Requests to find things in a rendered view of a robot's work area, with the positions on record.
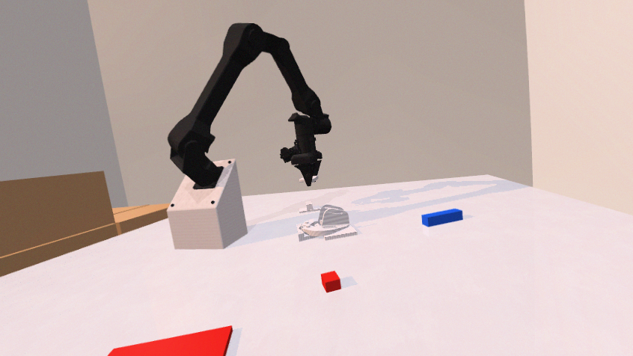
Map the blue rectangular block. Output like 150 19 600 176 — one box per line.
421 209 463 227

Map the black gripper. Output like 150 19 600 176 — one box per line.
291 134 322 186

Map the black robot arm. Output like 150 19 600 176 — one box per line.
168 23 331 190

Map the red cube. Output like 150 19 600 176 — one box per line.
321 271 341 293

